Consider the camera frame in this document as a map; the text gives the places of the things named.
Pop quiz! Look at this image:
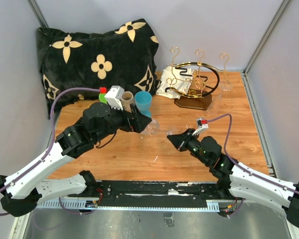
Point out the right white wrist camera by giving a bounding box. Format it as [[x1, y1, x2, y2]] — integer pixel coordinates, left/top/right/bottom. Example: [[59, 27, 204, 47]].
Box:
[[192, 118, 209, 136]]

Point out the green plastic goblet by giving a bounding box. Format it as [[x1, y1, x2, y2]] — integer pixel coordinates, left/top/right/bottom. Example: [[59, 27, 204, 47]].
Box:
[[98, 93, 107, 104]]

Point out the black floral plush pillow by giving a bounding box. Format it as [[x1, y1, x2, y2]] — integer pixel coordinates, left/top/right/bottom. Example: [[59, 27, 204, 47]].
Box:
[[36, 18, 159, 110]]

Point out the folded cream cloth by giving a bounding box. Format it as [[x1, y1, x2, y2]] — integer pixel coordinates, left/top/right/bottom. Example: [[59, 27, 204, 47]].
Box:
[[156, 66, 193, 99]]

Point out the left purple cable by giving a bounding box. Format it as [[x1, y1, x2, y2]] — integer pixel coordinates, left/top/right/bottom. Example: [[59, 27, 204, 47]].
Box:
[[0, 87, 107, 216]]

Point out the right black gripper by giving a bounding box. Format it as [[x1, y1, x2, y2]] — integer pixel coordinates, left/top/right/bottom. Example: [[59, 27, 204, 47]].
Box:
[[167, 128, 210, 166]]

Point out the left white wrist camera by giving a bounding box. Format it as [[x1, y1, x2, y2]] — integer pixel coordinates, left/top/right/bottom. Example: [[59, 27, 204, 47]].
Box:
[[105, 86, 125, 111]]

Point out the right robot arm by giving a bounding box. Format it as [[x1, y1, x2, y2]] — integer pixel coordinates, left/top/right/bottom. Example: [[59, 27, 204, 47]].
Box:
[[167, 129, 299, 228]]

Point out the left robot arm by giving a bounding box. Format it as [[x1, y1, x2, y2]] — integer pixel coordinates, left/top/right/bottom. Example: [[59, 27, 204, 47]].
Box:
[[0, 102, 152, 217]]

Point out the blue plastic goblet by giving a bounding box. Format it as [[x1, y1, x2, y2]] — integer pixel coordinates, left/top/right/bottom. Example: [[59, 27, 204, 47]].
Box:
[[135, 91, 152, 118]]

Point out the gold and black wine glass rack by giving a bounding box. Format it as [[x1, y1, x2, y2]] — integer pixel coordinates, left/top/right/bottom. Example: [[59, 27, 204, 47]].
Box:
[[170, 46, 230, 111]]

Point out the tall clear champagne flute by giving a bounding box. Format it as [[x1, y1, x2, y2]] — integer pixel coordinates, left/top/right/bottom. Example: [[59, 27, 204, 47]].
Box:
[[207, 81, 232, 115]]

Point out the short clear wine glass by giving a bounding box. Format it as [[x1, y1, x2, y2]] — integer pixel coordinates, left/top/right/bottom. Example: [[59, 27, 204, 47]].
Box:
[[141, 119, 178, 136]]

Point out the brown tinted clear goblet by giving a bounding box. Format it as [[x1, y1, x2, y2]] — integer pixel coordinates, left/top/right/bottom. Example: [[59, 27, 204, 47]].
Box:
[[121, 91, 135, 112]]

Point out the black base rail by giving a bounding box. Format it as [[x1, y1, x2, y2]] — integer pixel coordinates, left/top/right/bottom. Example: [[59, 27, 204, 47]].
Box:
[[72, 179, 240, 212]]

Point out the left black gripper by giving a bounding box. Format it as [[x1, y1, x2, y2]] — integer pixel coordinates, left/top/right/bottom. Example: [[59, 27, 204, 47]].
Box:
[[94, 101, 152, 143]]

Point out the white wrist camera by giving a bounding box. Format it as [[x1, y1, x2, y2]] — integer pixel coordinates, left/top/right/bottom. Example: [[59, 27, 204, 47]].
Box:
[[105, 86, 125, 111], [192, 118, 209, 136]]

